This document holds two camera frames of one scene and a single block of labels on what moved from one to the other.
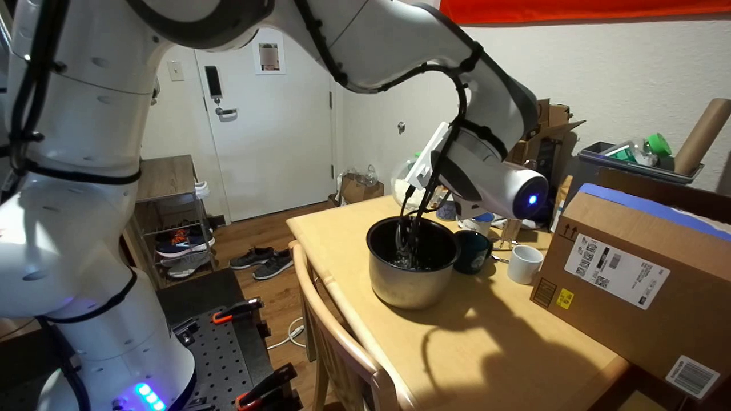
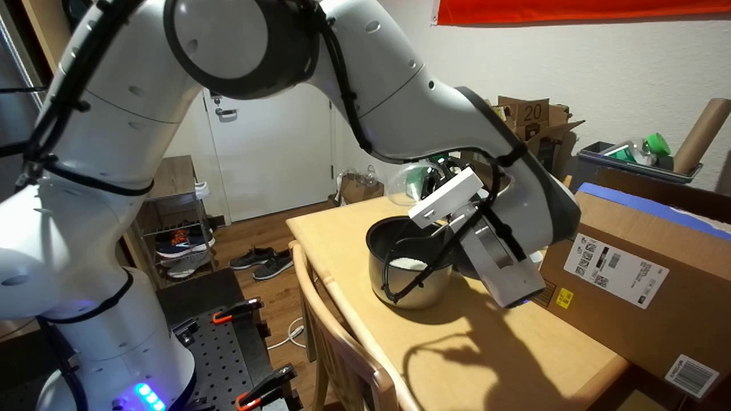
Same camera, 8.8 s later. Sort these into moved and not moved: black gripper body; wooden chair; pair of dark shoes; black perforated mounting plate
Moved: black gripper body
Not moved: wooden chair; black perforated mounting plate; pair of dark shoes
